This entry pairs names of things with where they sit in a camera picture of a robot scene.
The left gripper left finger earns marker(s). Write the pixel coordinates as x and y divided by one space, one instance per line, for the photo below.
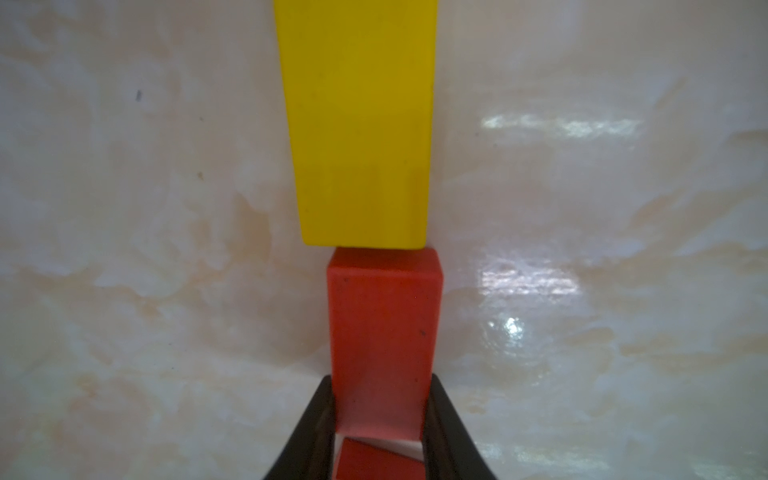
309 451

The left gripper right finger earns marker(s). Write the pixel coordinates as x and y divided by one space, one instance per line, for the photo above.
448 449

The red block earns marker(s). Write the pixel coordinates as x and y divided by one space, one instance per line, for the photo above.
360 461
384 309

